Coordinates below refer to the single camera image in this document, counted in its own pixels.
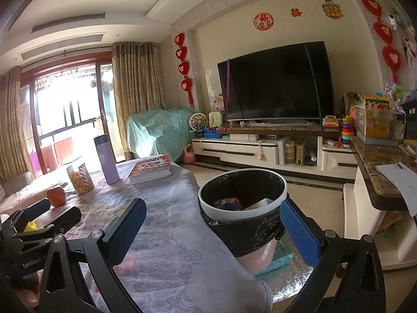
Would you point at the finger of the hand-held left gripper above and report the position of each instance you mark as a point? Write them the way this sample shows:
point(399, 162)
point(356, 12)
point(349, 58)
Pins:
point(65, 216)
point(35, 208)

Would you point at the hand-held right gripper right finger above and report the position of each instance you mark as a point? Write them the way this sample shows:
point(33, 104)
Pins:
point(299, 234)

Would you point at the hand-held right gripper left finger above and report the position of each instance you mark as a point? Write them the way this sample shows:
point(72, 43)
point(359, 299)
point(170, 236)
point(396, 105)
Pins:
point(127, 228)

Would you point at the yellow foam fruit net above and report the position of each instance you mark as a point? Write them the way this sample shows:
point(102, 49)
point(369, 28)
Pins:
point(31, 227)

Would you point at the white bin with black liner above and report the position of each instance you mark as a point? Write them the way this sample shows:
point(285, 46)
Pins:
point(247, 231)

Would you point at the beige sofa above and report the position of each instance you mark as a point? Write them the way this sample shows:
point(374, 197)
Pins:
point(22, 192)

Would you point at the red apple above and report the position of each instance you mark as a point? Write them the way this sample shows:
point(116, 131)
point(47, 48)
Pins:
point(56, 196)

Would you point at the teal tissue pack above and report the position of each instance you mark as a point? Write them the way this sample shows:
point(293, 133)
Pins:
point(281, 256)

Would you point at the clear snack jar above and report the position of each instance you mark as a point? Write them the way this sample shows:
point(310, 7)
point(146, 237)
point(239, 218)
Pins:
point(80, 179)

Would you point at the silver foil mat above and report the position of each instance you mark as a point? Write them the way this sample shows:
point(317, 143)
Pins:
point(293, 287)

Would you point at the thick white-edged book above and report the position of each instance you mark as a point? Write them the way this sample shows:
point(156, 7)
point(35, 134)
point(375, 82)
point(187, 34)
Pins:
point(148, 176)

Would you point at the red cover picture book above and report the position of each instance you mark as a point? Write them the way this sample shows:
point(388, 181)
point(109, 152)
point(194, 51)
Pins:
point(151, 163)

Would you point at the purple thermos bottle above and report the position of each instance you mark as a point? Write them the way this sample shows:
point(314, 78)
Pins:
point(107, 159)

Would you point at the beige patterned curtain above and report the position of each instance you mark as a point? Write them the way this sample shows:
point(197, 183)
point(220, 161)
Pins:
point(13, 130)
point(136, 88)

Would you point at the stacked round containers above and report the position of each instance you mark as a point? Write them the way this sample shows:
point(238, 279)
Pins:
point(290, 152)

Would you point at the pink hanging tassel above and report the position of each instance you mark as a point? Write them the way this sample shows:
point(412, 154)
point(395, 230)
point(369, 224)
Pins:
point(261, 153)

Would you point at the pink kettle toy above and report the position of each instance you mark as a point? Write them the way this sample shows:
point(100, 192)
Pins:
point(189, 156)

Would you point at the marble top cabinet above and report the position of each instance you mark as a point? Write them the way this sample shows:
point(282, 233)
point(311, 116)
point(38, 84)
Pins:
point(368, 166)

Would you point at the teal covered armchair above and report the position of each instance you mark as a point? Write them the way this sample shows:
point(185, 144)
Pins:
point(156, 130)

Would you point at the white television cabinet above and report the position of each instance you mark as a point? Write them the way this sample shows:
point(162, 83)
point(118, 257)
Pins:
point(234, 150)

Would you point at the white paper sheet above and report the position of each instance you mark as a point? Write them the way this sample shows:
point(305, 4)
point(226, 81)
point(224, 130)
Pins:
point(400, 186)

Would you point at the toy cash register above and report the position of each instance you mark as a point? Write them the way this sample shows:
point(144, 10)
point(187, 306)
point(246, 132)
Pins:
point(329, 121)

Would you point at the ferris wheel toy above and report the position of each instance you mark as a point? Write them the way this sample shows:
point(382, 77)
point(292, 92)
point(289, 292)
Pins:
point(197, 124)

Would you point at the blue toy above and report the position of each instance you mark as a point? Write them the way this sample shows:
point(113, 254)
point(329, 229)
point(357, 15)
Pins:
point(211, 133)

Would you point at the yellow toy box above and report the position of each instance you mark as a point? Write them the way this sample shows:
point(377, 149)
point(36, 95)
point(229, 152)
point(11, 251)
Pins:
point(374, 120)

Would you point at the yellow green toy phone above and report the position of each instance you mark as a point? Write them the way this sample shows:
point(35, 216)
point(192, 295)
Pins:
point(215, 119)

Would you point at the patterned gift bag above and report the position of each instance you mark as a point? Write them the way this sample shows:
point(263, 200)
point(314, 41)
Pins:
point(353, 104)

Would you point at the colourful arch toy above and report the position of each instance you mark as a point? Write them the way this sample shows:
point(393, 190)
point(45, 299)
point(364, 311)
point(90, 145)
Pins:
point(218, 103)

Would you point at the black television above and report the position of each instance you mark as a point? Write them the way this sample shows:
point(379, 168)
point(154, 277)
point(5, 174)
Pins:
point(277, 81)

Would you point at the ceiling air vent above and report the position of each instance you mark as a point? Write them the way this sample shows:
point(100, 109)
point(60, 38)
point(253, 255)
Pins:
point(68, 22)
point(62, 46)

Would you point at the round red paper decoration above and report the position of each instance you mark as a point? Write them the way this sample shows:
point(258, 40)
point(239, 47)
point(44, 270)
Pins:
point(263, 21)

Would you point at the wooden balcony door frame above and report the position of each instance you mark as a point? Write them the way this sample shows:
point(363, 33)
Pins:
point(99, 104)

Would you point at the small red wall decal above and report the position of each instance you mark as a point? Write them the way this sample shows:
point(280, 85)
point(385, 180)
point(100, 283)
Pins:
point(295, 12)

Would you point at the yellow figure wall decal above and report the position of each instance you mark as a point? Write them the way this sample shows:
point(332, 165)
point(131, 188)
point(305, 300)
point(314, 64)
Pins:
point(331, 9)

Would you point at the white security camera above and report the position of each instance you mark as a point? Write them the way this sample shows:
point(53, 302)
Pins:
point(393, 20)

